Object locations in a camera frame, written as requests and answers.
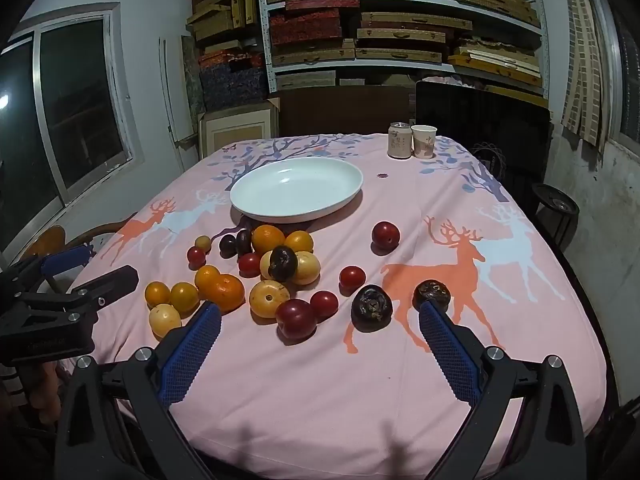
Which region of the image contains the black flat panel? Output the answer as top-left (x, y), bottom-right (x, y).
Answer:
top-left (414, 80), bottom-right (553, 216)

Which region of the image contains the wooden chair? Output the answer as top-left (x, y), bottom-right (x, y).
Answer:
top-left (20, 215), bottom-right (138, 273)

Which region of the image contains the pink deer printed tablecloth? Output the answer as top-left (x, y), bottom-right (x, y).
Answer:
top-left (65, 133), bottom-right (608, 480)

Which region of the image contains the large red cherry tomato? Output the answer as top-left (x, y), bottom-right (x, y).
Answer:
top-left (371, 221), bottom-right (401, 253)

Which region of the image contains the yellow orange tomato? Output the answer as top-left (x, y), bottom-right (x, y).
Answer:
top-left (170, 282), bottom-right (201, 314)
top-left (145, 281), bottom-right (172, 309)

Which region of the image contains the amber tomato bottom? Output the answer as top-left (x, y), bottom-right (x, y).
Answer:
top-left (202, 274), bottom-right (246, 314)

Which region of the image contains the barred window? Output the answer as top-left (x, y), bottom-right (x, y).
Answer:
top-left (606, 0), bottom-right (640, 145)

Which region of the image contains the brown cardboard box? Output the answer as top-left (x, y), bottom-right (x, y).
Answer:
top-left (278, 85), bottom-right (417, 137)

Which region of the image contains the white metal shelf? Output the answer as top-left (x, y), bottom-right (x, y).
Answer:
top-left (256, 0), bottom-right (547, 97)

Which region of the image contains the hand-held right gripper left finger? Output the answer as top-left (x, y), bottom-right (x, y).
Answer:
top-left (54, 301), bottom-right (223, 480)

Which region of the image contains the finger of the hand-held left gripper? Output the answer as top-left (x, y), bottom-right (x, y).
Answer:
top-left (15, 265), bottom-right (139, 319)
top-left (0, 244), bottom-right (95, 306)

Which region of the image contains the white leaning board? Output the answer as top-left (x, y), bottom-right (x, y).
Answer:
top-left (158, 35), bottom-right (187, 173)

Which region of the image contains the white oval plate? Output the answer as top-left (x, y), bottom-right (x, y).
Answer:
top-left (229, 156), bottom-right (364, 224)

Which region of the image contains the pile of brown cardboard boxes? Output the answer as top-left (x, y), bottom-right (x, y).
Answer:
top-left (186, 0), bottom-right (262, 56)

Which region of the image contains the stack of yellow flat boxes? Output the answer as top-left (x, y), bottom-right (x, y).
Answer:
top-left (446, 35), bottom-right (544, 87)

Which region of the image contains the red tomato edge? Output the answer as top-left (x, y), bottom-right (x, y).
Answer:
top-left (276, 298), bottom-right (318, 340)

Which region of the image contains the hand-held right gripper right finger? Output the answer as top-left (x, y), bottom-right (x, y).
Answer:
top-left (418, 300), bottom-right (587, 480)

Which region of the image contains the large blue patterned box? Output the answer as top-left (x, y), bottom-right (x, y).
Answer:
top-left (198, 51), bottom-right (269, 112)

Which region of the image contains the white paper cup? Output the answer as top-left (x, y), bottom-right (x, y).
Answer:
top-left (410, 124), bottom-right (438, 159)

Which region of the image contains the pale yellow tomato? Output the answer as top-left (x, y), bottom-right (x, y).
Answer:
top-left (249, 280), bottom-right (291, 319)

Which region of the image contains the stack of red patterned boxes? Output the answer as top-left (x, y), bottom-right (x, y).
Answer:
top-left (269, 0), bottom-right (360, 55)

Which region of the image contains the pink drink can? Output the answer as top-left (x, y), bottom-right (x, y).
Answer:
top-left (387, 122), bottom-right (412, 159)

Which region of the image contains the framed panel in carton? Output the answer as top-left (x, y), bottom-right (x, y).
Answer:
top-left (198, 99), bottom-right (281, 162)

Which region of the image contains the brick patterned curtain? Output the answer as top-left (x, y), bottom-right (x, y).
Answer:
top-left (560, 0), bottom-right (614, 154)

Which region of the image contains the black round stool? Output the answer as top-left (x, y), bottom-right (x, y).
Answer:
top-left (531, 183), bottom-right (581, 251)

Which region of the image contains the sliding glass window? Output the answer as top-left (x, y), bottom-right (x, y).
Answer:
top-left (0, 2), bottom-right (147, 257)

